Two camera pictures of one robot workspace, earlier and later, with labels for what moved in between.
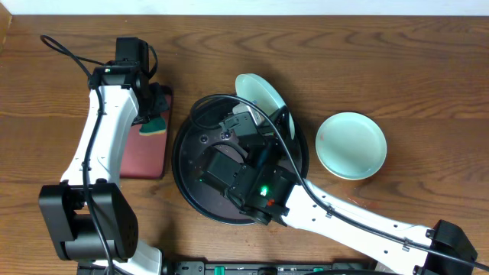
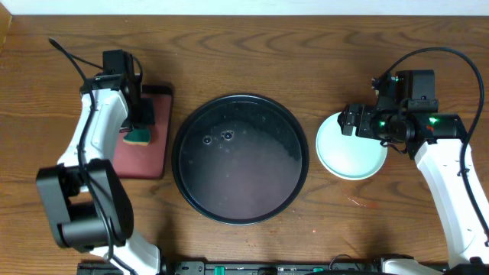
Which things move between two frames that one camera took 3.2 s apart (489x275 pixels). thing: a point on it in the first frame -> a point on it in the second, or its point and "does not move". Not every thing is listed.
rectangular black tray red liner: (147, 156) does not move
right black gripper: (274, 131) -> (360, 121)
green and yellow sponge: (156, 126) -> (139, 136)
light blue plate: (259, 92) -> (351, 157)
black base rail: (234, 268) does not move
